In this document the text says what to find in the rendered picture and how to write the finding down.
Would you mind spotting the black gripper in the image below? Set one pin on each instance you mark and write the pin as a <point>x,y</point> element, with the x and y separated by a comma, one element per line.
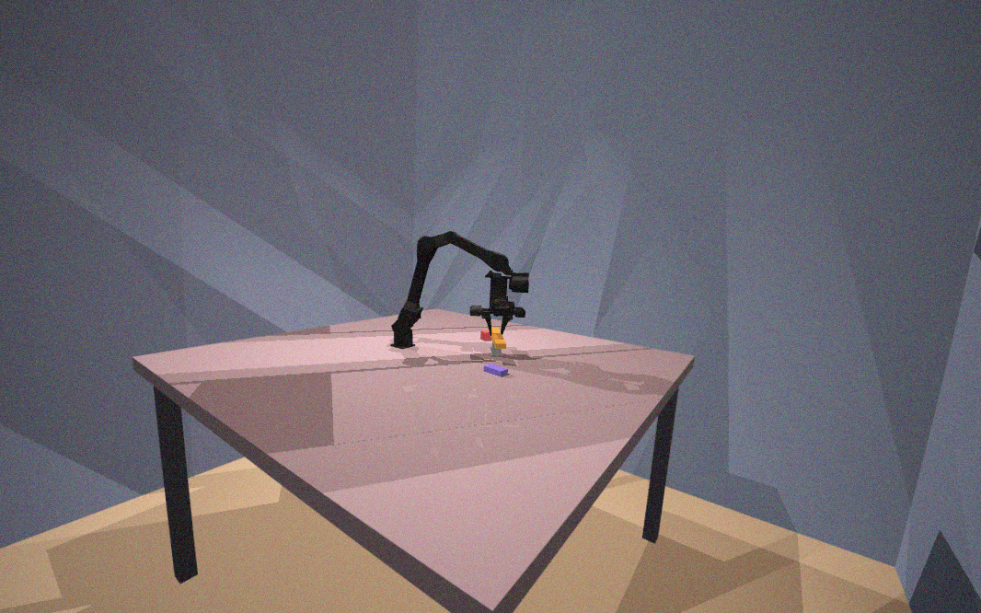
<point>519,312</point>

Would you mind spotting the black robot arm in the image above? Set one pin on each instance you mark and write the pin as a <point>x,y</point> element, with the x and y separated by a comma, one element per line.
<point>426,248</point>

